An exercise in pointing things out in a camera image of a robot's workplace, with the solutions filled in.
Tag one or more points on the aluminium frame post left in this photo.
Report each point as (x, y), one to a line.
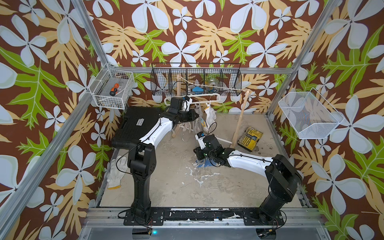
(54, 140)

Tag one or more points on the white clip hanger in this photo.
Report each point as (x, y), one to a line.
(205, 98)

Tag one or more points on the yellow screwdriver bit set case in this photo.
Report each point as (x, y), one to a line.
(250, 139)

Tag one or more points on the blue object in basket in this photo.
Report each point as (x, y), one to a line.
(197, 91)

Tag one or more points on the white yellow cuff glove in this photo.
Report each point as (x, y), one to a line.
(210, 115)

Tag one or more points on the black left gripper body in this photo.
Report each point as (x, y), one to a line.
(184, 116)

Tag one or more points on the black plastic tool case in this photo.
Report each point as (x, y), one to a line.
(137, 122)

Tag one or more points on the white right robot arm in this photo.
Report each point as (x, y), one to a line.
(283, 178)

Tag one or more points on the aluminium frame post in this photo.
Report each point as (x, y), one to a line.
(315, 32)
(54, 140)

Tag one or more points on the orange black screwdriver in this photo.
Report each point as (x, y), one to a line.
(114, 90)

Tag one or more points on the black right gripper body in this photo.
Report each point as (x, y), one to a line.
(202, 153)

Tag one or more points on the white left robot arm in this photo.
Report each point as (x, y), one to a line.
(142, 154)

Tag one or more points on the white mesh basket right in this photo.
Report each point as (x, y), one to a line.
(310, 114)

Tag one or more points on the beige cotton glove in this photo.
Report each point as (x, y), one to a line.
(190, 127)

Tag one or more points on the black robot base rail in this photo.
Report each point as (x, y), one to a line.
(204, 216)

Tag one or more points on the clear glass jar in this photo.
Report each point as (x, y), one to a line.
(212, 85)

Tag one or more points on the wooden drying rack frame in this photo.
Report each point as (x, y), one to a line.
(247, 93)

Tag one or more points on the white wire basket left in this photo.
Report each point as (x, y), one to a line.
(107, 77)

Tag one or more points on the aluminium frame post right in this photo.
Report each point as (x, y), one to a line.
(315, 32)

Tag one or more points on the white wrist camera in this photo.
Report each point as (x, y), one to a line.
(200, 138)
(186, 102)

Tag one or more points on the white glove behind left arm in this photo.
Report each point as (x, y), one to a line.
(118, 169)

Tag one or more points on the black wire basket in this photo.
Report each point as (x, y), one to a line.
(163, 78)

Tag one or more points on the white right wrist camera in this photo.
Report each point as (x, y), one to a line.
(200, 138)

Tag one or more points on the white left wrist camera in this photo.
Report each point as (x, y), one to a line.
(186, 102)

